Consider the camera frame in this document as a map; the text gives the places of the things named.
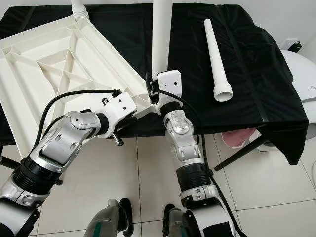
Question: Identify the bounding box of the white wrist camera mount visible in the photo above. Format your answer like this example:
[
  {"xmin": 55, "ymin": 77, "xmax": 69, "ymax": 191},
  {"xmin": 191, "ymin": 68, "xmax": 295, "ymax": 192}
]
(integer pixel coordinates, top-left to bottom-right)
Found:
[
  {"xmin": 153, "ymin": 70, "xmax": 182, "ymax": 115},
  {"xmin": 101, "ymin": 91, "xmax": 138, "ymax": 139}
]

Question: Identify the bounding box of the black metal table leg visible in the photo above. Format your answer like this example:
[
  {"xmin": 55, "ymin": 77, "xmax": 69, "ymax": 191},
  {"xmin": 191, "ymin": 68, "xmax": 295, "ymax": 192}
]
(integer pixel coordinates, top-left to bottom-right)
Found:
[
  {"xmin": 0, "ymin": 156, "xmax": 23, "ymax": 171},
  {"xmin": 215, "ymin": 136, "xmax": 267, "ymax": 172}
]

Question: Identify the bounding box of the grey robot left leg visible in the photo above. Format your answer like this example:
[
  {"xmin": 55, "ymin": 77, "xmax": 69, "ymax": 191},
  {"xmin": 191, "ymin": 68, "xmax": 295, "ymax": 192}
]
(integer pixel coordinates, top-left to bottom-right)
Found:
[{"xmin": 86, "ymin": 198, "xmax": 134, "ymax": 237}]

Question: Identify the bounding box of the pink object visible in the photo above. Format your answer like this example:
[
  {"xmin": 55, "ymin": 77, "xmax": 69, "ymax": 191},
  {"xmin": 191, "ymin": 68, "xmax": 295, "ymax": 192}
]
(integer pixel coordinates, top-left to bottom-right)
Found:
[{"xmin": 221, "ymin": 129, "xmax": 260, "ymax": 148}]

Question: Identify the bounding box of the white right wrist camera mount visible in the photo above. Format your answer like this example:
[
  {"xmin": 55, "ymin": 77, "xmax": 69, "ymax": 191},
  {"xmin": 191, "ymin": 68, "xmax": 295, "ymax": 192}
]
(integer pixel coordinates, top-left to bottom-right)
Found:
[{"xmin": 153, "ymin": 70, "xmax": 182, "ymax": 115}]

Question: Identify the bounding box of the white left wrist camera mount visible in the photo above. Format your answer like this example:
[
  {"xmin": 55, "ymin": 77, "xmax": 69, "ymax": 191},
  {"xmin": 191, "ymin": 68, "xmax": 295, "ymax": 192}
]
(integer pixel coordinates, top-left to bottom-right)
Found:
[{"xmin": 101, "ymin": 91, "xmax": 138, "ymax": 139}]

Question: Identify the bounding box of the white plastic table leg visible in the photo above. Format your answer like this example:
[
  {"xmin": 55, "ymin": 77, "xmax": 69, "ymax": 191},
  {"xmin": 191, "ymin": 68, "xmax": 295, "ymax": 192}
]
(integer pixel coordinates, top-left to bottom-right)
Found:
[
  {"xmin": 203, "ymin": 18, "xmax": 234, "ymax": 103},
  {"xmin": 151, "ymin": 0, "xmax": 173, "ymax": 79},
  {"xmin": 71, "ymin": 0, "xmax": 90, "ymax": 19}
]

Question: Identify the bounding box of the black tablecloth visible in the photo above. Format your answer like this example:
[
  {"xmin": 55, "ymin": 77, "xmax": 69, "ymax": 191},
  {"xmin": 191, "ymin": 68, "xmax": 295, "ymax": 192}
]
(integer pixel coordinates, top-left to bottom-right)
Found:
[{"xmin": 0, "ymin": 4, "xmax": 309, "ymax": 165}]

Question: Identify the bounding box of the white floor cable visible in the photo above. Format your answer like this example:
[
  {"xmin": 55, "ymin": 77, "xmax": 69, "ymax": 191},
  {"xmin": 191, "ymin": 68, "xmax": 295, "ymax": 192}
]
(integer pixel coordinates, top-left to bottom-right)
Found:
[{"xmin": 310, "ymin": 158, "xmax": 316, "ymax": 191}]

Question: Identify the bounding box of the grey robot leg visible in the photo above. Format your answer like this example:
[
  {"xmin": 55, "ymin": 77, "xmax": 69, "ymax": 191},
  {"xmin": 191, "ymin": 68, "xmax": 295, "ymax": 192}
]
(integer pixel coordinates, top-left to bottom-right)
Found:
[
  {"xmin": 162, "ymin": 205, "xmax": 198, "ymax": 237},
  {"xmin": 86, "ymin": 198, "xmax": 134, "ymax": 237}
]

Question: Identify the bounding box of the grey robot right leg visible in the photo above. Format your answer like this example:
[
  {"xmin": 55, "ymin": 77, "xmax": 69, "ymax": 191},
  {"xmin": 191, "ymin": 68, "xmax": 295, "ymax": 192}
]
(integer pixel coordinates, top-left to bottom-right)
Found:
[{"xmin": 162, "ymin": 205, "xmax": 198, "ymax": 237}]

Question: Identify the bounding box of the white plastic table top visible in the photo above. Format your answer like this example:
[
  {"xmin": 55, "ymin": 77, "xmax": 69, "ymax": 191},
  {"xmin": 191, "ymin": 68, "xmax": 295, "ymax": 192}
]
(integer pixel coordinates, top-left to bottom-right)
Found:
[{"xmin": 0, "ymin": 16, "xmax": 158, "ymax": 158}]

